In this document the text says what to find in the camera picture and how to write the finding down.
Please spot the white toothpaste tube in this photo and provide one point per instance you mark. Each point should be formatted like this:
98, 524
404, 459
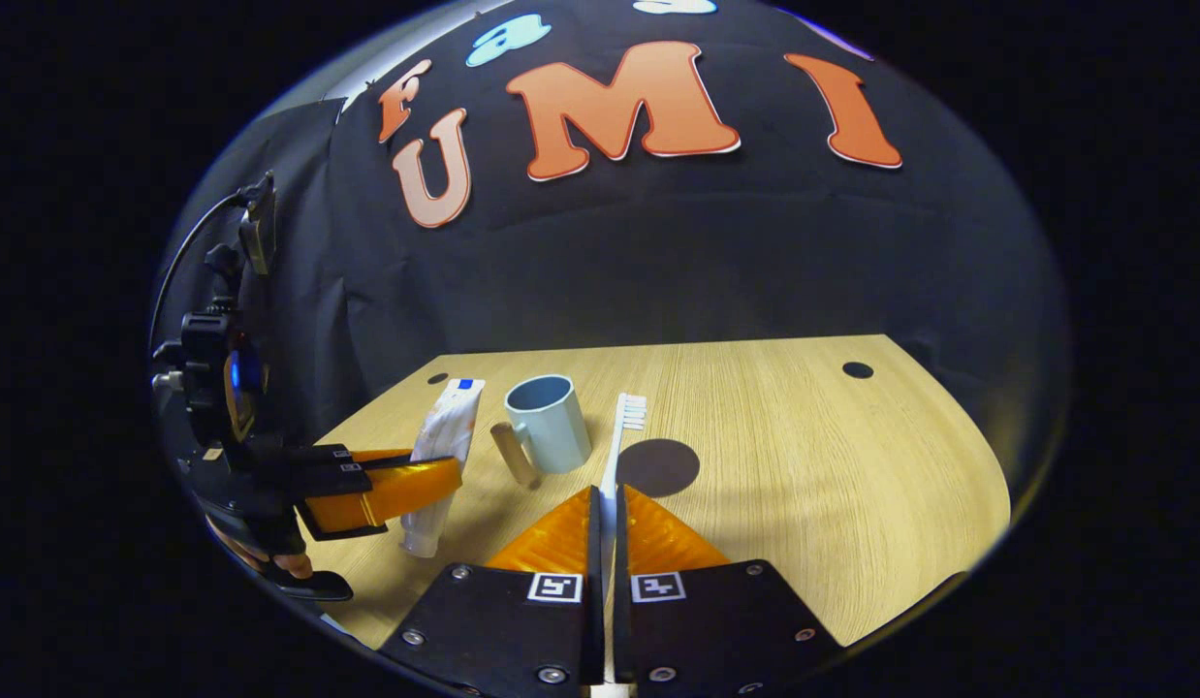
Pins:
447, 427

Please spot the light blue cup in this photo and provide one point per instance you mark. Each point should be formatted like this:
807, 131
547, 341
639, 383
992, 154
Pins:
556, 431

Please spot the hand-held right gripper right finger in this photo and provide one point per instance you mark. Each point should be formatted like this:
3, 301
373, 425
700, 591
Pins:
716, 620

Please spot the black backdrop cloth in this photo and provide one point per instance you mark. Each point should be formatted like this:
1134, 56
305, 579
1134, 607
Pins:
658, 262

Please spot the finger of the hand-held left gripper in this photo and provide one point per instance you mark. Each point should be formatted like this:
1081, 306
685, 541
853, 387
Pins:
396, 494
333, 454

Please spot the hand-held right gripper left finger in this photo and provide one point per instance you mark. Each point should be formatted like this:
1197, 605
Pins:
503, 620

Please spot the wooden desktop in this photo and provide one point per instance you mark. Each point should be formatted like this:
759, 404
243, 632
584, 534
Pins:
804, 465

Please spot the white toothbrush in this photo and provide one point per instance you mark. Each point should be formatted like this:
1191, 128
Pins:
617, 446

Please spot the dark round coaster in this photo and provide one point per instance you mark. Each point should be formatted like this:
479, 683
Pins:
663, 467

